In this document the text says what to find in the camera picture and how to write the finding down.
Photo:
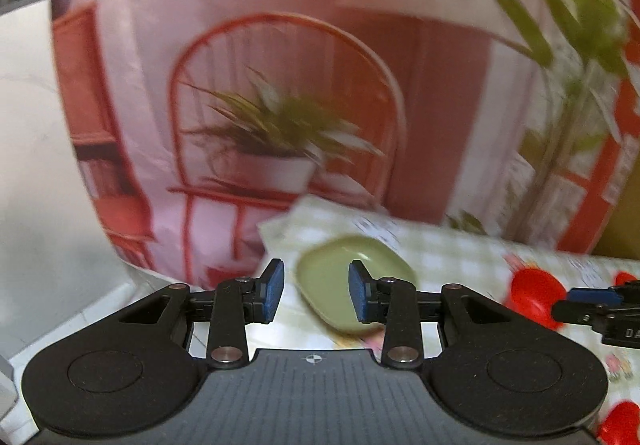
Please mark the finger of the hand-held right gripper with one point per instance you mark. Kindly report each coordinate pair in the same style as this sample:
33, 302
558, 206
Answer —
627, 279
592, 297

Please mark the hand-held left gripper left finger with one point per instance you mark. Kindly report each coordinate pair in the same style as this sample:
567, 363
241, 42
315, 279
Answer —
274, 290

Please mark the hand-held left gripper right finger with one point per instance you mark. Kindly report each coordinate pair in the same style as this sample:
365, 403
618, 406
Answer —
357, 294

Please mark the green square plate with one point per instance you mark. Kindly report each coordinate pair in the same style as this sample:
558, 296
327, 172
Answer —
334, 277

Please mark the red cup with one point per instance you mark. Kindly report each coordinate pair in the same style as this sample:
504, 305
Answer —
532, 294

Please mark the red bowl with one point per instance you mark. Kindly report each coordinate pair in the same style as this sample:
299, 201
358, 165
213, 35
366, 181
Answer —
621, 425

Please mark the checked printed tablecloth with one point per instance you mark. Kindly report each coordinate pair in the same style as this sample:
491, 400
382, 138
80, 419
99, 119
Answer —
465, 257

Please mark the printed backdrop cloth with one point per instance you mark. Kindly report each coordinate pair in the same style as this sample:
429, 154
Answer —
280, 75

